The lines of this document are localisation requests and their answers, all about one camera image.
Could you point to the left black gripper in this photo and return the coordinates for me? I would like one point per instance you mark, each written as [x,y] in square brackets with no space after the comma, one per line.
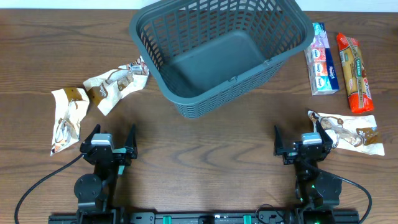
[131,151]

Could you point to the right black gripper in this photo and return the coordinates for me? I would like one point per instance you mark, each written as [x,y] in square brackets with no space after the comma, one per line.
[304,154]

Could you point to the grey plastic slotted basket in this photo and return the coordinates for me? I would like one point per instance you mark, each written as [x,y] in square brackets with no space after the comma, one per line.
[205,53]

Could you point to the teal flushable wipes packet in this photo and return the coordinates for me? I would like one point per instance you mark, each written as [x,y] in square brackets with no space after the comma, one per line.
[120,157]

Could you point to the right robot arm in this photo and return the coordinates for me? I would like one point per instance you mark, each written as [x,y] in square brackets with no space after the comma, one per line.
[317,191]

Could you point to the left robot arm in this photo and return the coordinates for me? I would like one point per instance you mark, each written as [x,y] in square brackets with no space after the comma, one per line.
[95,191]

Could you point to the cream snack pouch upper left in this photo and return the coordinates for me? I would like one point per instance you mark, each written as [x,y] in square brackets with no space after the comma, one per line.
[107,89]

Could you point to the cream snack pouch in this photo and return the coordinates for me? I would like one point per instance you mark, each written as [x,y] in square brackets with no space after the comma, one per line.
[353,133]
[107,89]
[71,106]

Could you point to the cream snack pouch far left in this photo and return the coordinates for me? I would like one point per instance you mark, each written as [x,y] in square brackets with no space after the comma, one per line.
[71,106]

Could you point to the cream snack pouch right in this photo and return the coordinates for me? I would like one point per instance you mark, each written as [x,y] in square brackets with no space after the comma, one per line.
[353,133]

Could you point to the San Remo spaghetti packet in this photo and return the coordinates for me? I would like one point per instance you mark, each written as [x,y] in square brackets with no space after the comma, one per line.
[356,79]

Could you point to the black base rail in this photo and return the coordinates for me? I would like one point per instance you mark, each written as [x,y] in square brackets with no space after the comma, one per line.
[262,216]

